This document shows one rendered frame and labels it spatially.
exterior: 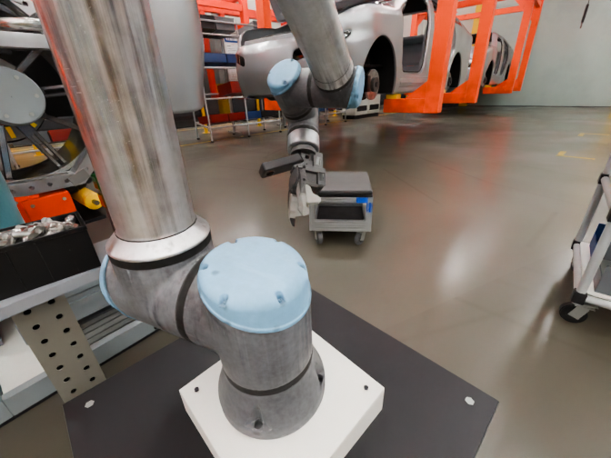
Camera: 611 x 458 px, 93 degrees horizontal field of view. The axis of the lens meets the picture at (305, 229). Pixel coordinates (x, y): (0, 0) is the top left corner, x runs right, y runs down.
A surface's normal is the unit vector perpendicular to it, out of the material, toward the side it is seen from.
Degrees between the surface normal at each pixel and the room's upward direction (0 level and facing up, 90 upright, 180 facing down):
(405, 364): 0
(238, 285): 8
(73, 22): 92
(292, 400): 74
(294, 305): 89
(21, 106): 90
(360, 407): 5
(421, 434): 0
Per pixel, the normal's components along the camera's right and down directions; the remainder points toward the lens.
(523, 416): -0.04, -0.90
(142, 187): 0.39, 0.43
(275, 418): 0.15, 0.18
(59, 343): 0.78, 0.25
